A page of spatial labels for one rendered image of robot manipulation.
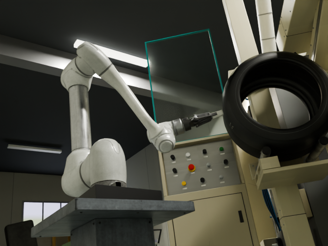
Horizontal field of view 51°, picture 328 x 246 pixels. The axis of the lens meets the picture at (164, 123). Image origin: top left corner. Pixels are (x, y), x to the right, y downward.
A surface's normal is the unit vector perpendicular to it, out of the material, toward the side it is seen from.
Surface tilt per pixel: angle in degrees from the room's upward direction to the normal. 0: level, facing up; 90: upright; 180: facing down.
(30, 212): 90
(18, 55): 90
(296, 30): 180
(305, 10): 180
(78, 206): 90
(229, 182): 90
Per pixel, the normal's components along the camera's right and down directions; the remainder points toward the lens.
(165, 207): 0.56, -0.41
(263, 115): -0.17, -0.40
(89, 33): 0.12, 0.90
